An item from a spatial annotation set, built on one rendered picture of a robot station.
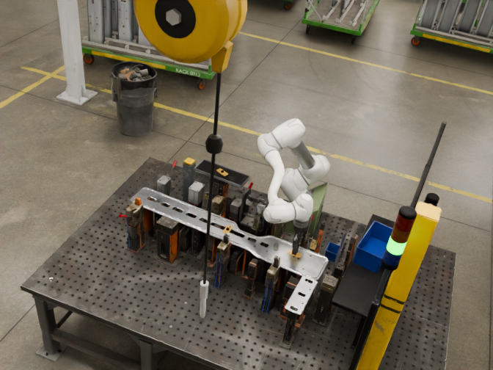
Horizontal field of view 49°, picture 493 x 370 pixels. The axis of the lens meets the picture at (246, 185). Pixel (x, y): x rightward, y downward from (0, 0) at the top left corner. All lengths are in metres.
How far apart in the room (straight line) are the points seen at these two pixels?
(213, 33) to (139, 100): 5.22
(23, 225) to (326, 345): 2.97
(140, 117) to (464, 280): 3.66
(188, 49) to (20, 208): 4.67
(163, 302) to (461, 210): 3.55
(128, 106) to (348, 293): 3.59
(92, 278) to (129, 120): 2.82
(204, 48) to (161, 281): 2.90
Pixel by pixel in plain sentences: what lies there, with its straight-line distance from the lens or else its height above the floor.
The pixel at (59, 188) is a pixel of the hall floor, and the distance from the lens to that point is 5.53.
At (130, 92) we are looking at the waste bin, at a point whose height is 0.59.
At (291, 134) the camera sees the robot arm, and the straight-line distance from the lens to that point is 3.42.
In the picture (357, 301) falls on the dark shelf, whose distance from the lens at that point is 3.21.
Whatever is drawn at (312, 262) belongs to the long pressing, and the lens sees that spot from 3.39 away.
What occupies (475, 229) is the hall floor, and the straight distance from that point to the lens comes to 5.82.
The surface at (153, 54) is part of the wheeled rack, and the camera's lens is 7.41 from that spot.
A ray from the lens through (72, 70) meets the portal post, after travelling 6.85.
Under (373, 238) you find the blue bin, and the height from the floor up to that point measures 1.03.
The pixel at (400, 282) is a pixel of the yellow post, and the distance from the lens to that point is 2.54.
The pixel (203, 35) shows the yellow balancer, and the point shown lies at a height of 3.06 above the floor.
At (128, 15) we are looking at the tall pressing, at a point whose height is 0.66.
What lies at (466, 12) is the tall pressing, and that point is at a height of 0.60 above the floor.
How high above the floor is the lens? 3.34
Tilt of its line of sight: 37 degrees down
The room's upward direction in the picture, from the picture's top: 7 degrees clockwise
